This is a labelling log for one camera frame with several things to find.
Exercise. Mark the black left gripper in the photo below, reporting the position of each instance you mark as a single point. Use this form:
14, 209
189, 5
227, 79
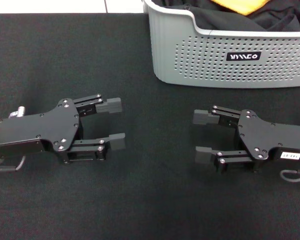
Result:
35, 132

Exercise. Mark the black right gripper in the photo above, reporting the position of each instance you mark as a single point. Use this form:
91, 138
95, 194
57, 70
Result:
265, 136

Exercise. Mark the grey perforated storage basket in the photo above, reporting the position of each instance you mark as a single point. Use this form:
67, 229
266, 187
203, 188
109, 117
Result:
215, 67

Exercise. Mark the yellow towel with black edge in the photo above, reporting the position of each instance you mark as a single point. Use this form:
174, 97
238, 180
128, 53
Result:
237, 6

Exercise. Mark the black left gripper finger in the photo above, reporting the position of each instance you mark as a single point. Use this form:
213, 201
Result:
116, 141

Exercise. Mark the black cloth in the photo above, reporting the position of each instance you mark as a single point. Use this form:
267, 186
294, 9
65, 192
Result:
227, 20

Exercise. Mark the black tablecloth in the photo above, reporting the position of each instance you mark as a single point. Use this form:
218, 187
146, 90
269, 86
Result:
140, 195

